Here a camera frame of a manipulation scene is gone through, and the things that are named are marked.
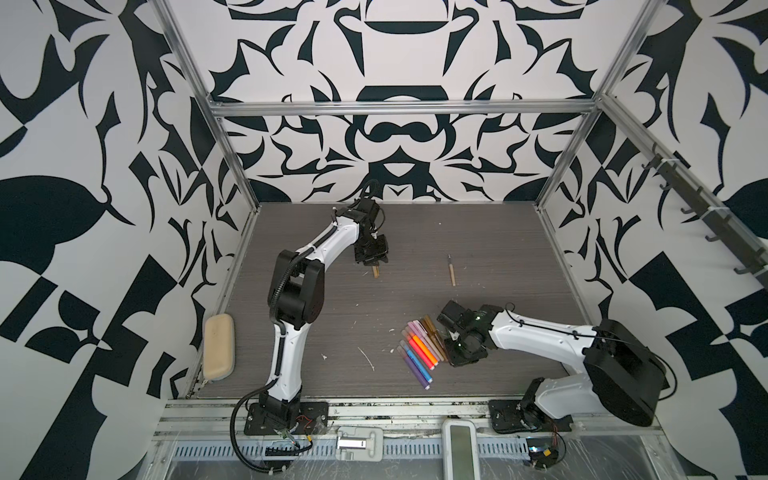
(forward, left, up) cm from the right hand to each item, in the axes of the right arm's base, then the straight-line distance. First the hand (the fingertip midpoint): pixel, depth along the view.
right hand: (453, 359), depth 83 cm
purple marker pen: (-4, +10, 0) cm, 11 cm away
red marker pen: (+2, +9, 0) cm, 9 cm away
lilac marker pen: (+9, +10, 0) cm, 14 cm away
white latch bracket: (-19, +24, +4) cm, 31 cm away
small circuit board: (-21, -18, -2) cm, 28 cm away
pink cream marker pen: (+6, +7, 0) cm, 9 cm away
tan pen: (+29, -4, 0) cm, 29 cm away
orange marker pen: (+3, +8, 0) cm, 8 cm away
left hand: (+29, +17, +9) cm, 35 cm away
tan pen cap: (+28, +21, 0) cm, 36 cm away
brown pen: (+5, +4, 0) cm, 7 cm away
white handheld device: (-22, +2, +4) cm, 23 cm away
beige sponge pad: (+3, +64, +3) cm, 64 cm away
